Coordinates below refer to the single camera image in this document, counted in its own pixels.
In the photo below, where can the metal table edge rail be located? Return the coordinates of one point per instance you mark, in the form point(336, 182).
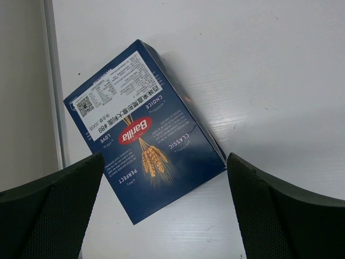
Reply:
point(55, 84)

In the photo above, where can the blue Barilla pasta box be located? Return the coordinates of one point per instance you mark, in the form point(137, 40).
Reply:
point(155, 146)

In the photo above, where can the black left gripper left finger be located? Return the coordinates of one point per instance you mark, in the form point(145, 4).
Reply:
point(48, 217)

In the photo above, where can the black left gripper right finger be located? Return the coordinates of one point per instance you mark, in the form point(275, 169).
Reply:
point(280, 220)

